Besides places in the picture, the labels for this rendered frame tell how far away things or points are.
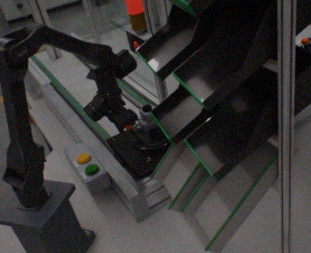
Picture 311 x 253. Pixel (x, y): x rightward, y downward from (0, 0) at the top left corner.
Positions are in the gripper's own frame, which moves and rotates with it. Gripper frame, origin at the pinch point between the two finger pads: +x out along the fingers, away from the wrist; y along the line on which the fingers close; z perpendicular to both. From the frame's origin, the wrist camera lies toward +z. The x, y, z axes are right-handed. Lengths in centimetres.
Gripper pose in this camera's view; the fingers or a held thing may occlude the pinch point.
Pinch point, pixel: (118, 123)
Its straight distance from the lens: 115.2
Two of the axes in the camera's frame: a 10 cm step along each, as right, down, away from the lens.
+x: 1.6, 8.1, 5.7
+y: 5.3, 4.2, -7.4
